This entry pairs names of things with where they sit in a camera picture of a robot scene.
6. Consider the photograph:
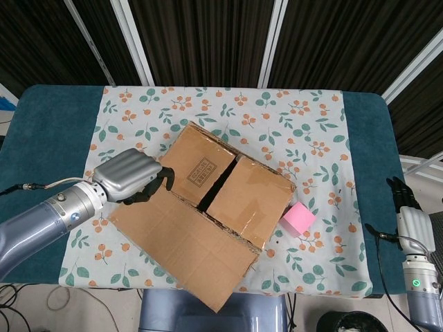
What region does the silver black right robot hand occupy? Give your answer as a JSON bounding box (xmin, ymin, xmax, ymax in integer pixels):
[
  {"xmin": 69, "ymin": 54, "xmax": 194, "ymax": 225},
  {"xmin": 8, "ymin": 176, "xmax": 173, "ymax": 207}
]
[{"xmin": 386, "ymin": 176, "xmax": 436, "ymax": 256}]

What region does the grey floor cable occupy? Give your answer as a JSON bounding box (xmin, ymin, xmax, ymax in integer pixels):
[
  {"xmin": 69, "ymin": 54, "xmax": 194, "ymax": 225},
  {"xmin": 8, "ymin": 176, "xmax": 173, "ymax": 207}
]
[{"xmin": 46, "ymin": 286, "xmax": 118, "ymax": 332}]

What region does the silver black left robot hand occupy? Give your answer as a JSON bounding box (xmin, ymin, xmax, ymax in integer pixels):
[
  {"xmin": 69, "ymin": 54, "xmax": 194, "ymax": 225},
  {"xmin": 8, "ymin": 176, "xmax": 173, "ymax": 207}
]
[{"xmin": 92, "ymin": 148, "xmax": 176, "ymax": 205}]

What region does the pink cube block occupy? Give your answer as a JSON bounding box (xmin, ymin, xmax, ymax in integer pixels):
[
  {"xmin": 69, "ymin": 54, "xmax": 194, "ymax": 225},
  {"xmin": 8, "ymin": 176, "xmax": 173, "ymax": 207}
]
[{"xmin": 279, "ymin": 202, "xmax": 316, "ymax": 239}]

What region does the black floor cable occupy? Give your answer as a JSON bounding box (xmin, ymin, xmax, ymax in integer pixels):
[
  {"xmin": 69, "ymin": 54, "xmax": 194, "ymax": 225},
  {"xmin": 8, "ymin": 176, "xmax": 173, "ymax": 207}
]
[{"xmin": 0, "ymin": 283, "xmax": 39, "ymax": 332}]

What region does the brown cardboard box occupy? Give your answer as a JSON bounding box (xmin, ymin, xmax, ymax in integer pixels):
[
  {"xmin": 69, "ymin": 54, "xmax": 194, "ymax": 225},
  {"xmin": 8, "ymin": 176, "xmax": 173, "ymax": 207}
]
[{"xmin": 107, "ymin": 120, "xmax": 297, "ymax": 314}]

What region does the left hand cable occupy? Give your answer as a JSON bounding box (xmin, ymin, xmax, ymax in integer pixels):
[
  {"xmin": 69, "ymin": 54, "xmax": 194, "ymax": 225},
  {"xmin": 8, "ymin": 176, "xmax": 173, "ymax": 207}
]
[{"xmin": 0, "ymin": 177, "xmax": 94, "ymax": 196}]

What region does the floral fruit print tablecloth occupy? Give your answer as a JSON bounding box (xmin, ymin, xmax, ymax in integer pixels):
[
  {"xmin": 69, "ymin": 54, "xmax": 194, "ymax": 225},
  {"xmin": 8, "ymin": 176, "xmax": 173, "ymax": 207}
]
[{"xmin": 58, "ymin": 85, "xmax": 374, "ymax": 299}]

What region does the black waste bin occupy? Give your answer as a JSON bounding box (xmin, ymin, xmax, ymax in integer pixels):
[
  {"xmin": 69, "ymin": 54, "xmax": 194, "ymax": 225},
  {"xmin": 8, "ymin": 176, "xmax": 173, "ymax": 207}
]
[{"xmin": 316, "ymin": 311, "xmax": 385, "ymax": 332}]

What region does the blue grey robot torso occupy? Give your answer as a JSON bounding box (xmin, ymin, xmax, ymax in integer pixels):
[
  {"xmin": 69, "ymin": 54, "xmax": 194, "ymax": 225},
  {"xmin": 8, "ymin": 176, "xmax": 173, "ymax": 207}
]
[{"xmin": 138, "ymin": 288, "xmax": 290, "ymax": 332}]

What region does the teal table cover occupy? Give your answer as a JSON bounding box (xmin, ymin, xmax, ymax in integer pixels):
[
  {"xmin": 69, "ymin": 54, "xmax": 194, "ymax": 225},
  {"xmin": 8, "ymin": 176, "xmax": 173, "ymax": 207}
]
[{"xmin": 0, "ymin": 84, "xmax": 415, "ymax": 297}]

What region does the white metal rack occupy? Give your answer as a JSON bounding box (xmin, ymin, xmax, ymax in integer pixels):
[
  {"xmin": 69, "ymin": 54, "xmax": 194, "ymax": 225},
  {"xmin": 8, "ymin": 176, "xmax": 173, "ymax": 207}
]
[{"xmin": 399, "ymin": 154, "xmax": 443, "ymax": 181}]

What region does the wide white frame post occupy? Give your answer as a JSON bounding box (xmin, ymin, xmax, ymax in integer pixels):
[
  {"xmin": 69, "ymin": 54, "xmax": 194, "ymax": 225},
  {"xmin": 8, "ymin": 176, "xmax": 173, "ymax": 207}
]
[
  {"xmin": 109, "ymin": 0, "xmax": 156, "ymax": 86},
  {"xmin": 381, "ymin": 34, "xmax": 443, "ymax": 104},
  {"xmin": 257, "ymin": 0, "xmax": 289, "ymax": 88}
]

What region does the thin white frame post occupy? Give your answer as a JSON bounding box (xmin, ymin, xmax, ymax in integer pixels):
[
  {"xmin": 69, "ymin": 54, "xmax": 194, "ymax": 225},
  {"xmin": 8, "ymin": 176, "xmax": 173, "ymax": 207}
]
[{"xmin": 64, "ymin": 0, "xmax": 117, "ymax": 86}]

